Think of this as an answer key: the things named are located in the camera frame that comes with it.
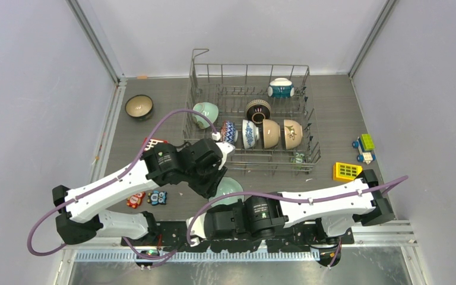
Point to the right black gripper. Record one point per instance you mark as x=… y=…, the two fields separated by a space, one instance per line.
x=238 y=204

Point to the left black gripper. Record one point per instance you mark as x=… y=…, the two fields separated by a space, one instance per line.
x=209 y=189

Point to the dark teal bowl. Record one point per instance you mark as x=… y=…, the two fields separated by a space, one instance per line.
x=140 y=107

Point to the grey wire dish rack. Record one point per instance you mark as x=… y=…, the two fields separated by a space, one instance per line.
x=232 y=86

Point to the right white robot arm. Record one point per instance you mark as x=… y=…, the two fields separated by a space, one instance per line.
x=259 y=216

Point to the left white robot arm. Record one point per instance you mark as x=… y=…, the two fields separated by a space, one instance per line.
x=84 y=214

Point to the red blue zigzag bowl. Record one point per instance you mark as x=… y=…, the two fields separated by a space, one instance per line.
x=229 y=132

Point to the red window toy block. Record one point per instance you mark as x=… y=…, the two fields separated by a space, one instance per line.
x=154 y=141

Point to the blue owl puzzle piece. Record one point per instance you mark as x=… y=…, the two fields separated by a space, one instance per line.
x=157 y=197

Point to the blue floral white bowl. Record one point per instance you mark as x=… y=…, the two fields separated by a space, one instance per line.
x=250 y=134

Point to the brown striped bowl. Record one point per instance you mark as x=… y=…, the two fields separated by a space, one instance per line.
x=257 y=110

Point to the plain beige bowl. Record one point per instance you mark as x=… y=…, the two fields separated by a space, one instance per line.
x=271 y=133

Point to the green owl puzzle piece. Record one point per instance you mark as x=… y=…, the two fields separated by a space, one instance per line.
x=298 y=157

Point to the beige deer bowl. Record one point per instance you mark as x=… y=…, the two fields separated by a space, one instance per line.
x=293 y=134

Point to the teal white bowl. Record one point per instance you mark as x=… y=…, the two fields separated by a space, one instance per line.
x=281 y=88

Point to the yellow window toy block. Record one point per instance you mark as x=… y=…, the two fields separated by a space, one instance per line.
x=345 y=172

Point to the toy block car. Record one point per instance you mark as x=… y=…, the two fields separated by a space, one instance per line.
x=365 y=147

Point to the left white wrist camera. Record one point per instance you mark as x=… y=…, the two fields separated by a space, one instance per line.
x=226 y=148

